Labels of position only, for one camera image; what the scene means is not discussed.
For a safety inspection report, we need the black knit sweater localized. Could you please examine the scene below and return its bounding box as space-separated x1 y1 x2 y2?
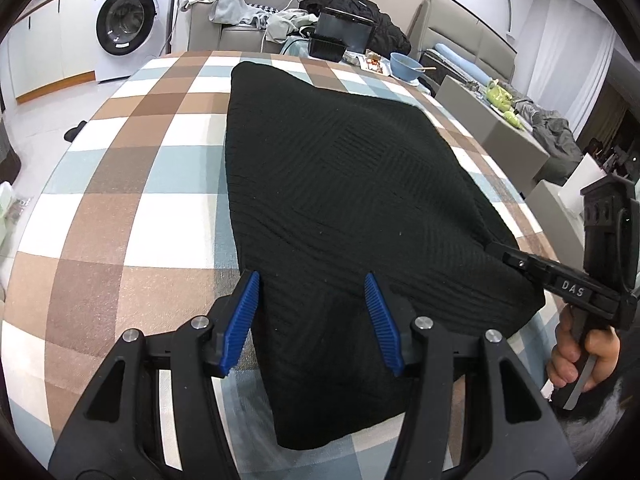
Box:
226 62 544 451

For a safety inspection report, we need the light blue clothes pile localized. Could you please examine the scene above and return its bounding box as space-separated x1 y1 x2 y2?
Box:
178 0 262 25

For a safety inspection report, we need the right hand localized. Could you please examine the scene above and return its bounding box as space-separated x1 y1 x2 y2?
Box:
546 303 622 394

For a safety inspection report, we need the grey cabinet box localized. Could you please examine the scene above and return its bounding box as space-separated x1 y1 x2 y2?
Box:
436 76 549 196

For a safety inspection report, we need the green plush toy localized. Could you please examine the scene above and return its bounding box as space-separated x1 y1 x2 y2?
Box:
485 79 522 129

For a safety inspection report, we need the blue pillow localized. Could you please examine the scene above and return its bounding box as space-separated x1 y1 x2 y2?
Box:
434 44 491 86

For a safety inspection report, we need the checkered table cloth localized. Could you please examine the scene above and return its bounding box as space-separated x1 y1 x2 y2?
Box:
1 52 555 479

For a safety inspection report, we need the blue bowl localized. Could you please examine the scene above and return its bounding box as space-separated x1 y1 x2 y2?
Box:
390 52 423 82

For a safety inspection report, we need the black jacket on sofa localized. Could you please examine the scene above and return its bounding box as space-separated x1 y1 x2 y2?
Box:
299 0 411 58

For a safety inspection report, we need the small black tray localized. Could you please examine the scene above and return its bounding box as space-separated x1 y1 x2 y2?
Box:
308 36 346 63

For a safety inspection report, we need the black storage box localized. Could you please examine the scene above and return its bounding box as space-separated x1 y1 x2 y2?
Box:
316 8 375 53

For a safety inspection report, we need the black slipper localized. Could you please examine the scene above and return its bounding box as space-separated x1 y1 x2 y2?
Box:
63 120 87 143

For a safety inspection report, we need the grey sofa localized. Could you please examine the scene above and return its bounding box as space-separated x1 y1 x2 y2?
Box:
178 0 412 56

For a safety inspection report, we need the white washing machine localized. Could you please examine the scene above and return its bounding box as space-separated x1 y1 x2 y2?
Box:
94 0 174 82

